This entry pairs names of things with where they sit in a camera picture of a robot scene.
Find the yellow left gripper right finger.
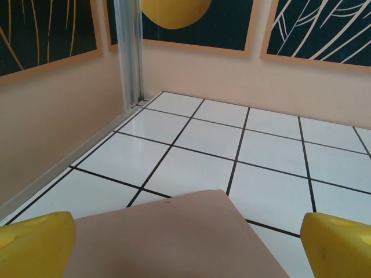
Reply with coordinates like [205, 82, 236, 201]
[299, 212, 371, 278]

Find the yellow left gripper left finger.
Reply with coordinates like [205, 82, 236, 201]
[0, 211, 77, 278]

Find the beige paper folder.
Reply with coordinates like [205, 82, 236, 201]
[63, 189, 288, 278]

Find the dark poster with yellow lines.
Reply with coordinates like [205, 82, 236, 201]
[0, 0, 103, 87]

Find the dark poster with white lines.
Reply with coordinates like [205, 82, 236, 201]
[259, 0, 371, 74]

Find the dark poster with yellow circle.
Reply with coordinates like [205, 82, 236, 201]
[107, 0, 260, 58]

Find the aluminium frame rail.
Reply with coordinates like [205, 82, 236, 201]
[0, 98, 150, 228]

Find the aluminium frame post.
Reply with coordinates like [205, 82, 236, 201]
[114, 0, 146, 109]

